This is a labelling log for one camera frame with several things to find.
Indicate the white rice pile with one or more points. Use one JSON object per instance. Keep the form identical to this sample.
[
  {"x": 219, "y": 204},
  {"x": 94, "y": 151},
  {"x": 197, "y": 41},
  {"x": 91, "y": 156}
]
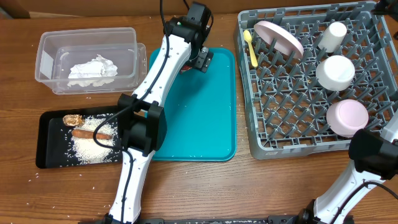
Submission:
[{"x": 86, "y": 151}]

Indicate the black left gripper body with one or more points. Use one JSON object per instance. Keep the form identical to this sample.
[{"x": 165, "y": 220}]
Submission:
[{"x": 191, "y": 61}]

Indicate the red snack wrapper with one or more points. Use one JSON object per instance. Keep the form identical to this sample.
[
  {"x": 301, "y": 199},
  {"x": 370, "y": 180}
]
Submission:
[{"x": 185, "y": 68}]

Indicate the white napkin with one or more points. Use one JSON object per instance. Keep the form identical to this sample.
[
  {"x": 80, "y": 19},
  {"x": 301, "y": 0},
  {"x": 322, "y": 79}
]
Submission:
[{"x": 98, "y": 71}]

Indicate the grey dishwasher rack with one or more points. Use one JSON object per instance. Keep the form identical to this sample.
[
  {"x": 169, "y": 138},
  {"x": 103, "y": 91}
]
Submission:
[{"x": 285, "y": 106}]

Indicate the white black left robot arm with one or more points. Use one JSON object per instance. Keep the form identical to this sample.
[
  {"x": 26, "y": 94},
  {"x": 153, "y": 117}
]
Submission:
[{"x": 141, "y": 117}]

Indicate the orange carrot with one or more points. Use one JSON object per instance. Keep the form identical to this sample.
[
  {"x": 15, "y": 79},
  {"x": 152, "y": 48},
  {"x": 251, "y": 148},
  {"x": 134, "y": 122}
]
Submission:
[{"x": 80, "y": 133}]

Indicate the white pink plate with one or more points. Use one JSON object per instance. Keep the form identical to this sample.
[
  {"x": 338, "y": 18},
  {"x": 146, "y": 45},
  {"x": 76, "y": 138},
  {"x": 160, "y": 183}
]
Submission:
[{"x": 286, "y": 43}]

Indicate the clear plastic bin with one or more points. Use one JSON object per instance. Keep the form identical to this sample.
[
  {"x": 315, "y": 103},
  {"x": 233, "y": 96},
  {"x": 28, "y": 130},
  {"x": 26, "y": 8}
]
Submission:
[{"x": 59, "y": 51}]

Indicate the white cup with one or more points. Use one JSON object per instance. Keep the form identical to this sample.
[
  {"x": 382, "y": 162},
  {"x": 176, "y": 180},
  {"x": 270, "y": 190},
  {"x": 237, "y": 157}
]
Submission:
[{"x": 332, "y": 37}]

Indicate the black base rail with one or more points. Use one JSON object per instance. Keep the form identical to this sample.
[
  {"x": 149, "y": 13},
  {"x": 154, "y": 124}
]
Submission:
[{"x": 274, "y": 219}]

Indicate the yellow plastic spoon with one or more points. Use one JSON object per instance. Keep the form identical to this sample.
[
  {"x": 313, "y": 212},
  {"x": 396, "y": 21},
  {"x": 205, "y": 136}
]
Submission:
[{"x": 248, "y": 38}]

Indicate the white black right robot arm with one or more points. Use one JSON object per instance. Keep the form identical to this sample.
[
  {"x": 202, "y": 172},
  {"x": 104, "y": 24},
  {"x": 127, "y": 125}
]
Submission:
[{"x": 373, "y": 160}]

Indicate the teal tray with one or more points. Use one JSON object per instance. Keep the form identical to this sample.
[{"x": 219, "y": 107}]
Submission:
[{"x": 200, "y": 110}]

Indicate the black tray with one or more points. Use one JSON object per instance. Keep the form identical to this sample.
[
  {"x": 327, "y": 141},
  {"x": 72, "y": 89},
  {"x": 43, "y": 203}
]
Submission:
[{"x": 55, "y": 143}]

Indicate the pale green bowl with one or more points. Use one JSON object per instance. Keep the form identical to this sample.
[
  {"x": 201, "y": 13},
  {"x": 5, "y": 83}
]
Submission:
[{"x": 335, "y": 73}]

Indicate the brown granola chunk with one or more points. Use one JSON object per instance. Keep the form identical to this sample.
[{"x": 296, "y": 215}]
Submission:
[{"x": 73, "y": 120}]

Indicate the pink bowl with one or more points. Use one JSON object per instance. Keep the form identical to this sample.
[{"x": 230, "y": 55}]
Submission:
[{"x": 346, "y": 117}]

